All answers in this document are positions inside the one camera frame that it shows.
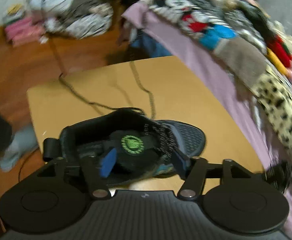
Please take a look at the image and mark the black sneaker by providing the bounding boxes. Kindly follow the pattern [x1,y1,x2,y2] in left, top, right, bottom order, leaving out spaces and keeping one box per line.
[59,108,206,187]
[261,161,292,193]

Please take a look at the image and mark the black speckled shoelace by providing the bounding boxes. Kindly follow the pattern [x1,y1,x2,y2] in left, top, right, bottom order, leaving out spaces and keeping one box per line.
[58,60,156,120]

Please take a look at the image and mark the grey sneaker under table left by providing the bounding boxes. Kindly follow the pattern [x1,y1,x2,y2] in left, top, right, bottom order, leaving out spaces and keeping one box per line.
[0,124,38,172]

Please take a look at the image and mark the pink box on floor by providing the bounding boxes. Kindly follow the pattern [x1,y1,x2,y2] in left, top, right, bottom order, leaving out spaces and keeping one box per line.
[4,16,45,47]

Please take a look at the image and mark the laundry pile on floor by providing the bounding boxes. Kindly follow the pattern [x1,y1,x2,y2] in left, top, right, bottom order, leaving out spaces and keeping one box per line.
[44,0,113,40]

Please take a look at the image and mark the cartoon patchwork blanket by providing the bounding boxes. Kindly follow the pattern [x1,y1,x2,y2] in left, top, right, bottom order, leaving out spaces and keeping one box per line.
[146,0,292,161]

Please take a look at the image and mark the folded yellow garment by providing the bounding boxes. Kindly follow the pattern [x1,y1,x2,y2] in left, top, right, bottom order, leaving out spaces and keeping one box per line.
[267,48,288,76]

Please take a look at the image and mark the purple bed sheet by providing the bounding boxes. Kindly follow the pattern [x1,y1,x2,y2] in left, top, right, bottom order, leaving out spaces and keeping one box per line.
[121,3,292,238]

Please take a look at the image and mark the folded red clothes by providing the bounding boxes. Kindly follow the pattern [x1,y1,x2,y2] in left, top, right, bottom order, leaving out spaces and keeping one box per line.
[266,35,292,68]

